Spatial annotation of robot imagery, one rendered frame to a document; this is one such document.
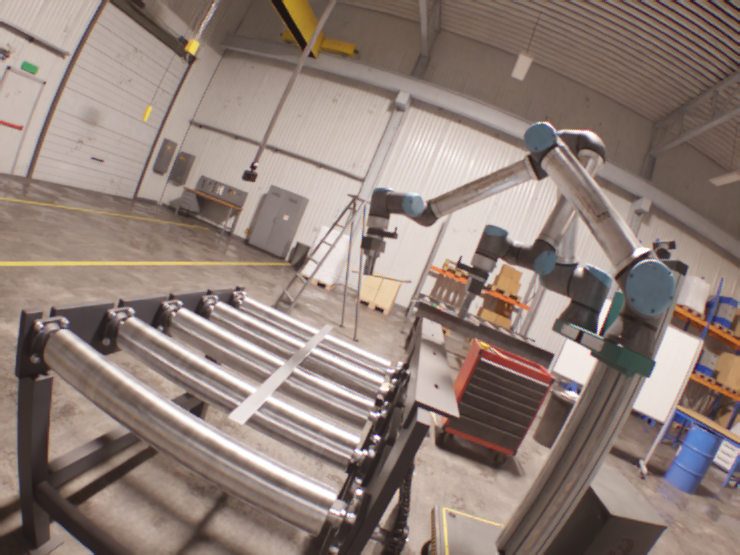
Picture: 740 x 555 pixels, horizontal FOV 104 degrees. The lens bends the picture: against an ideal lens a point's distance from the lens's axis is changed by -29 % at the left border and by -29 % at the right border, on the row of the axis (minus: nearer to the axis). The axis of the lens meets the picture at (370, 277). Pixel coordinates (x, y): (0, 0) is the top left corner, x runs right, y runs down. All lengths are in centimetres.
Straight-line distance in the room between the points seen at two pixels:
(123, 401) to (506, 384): 304
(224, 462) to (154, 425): 17
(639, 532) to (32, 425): 210
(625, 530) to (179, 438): 156
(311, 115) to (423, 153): 357
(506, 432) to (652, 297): 263
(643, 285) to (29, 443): 180
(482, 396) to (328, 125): 1012
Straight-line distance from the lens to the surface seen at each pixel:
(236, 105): 1378
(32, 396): 126
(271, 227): 1162
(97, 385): 100
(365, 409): 135
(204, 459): 87
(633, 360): 137
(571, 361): 579
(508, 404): 357
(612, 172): 1221
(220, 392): 114
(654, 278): 121
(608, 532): 174
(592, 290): 181
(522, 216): 1170
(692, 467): 637
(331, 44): 1268
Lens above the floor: 140
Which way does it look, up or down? 5 degrees down
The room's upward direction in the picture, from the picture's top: 22 degrees clockwise
